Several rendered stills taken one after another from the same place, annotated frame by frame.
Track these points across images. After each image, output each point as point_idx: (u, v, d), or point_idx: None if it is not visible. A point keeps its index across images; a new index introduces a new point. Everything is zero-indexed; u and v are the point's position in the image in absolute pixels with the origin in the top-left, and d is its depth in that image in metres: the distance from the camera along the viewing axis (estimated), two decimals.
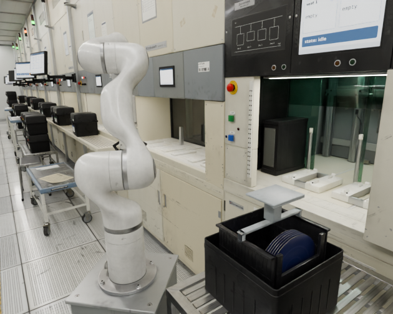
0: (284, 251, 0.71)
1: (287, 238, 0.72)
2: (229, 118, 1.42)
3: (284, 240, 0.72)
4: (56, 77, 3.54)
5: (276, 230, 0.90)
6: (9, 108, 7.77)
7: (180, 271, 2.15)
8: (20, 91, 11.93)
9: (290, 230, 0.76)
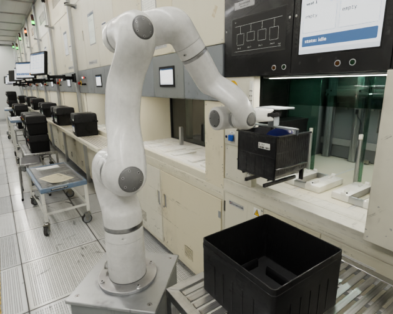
0: None
1: None
2: None
3: None
4: (56, 77, 3.54)
5: None
6: (9, 108, 7.77)
7: (180, 271, 2.15)
8: (20, 91, 11.93)
9: (276, 128, 1.24)
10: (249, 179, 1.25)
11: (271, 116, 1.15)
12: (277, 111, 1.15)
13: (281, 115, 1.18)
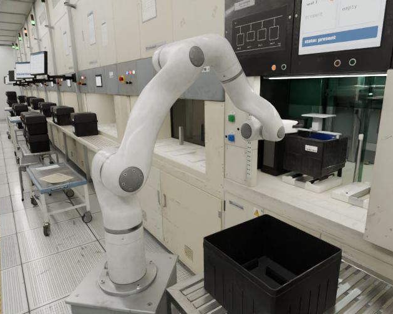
0: None
1: None
2: (229, 118, 1.42)
3: (328, 134, 1.41)
4: (56, 77, 3.54)
5: None
6: (9, 108, 7.77)
7: (180, 271, 2.15)
8: (20, 91, 11.93)
9: (317, 133, 1.43)
10: (294, 177, 1.43)
11: (294, 127, 1.25)
12: (300, 123, 1.25)
13: (303, 126, 1.28)
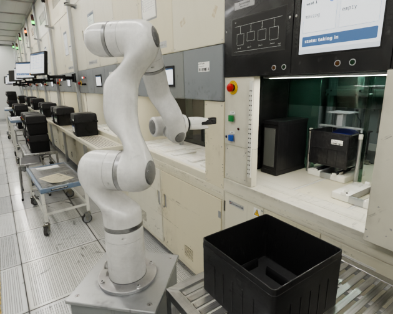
0: None
1: (351, 128, 1.53)
2: (229, 118, 1.42)
3: None
4: (56, 77, 3.54)
5: None
6: (9, 108, 7.77)
7: (180, 271, 2.15)
8: (20, 91, 11.93)
9: (340, 128, 1.55)
10: (319, 169, 1.55)
11: None
12: (211, 119, 1.34)
13: (216, 123, 1.37)
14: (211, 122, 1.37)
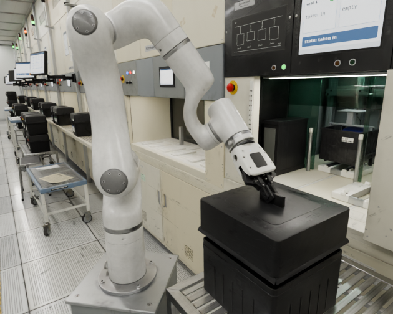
0: None
1: (360, 126, 1.59)
2: None
3: None
4: (56, 77, 3.54)
5: None
6: (9, 108, 7.77)
7: (180, 271, 2.15)
8: (20, 91, 11.93)
9: (350, 126, 1.61)
10: (329, 166, 1.61)
11: (267, 177, 0.78)
12: (270, 187, 0.79)
13: None
14: (269, 195, 0.76)
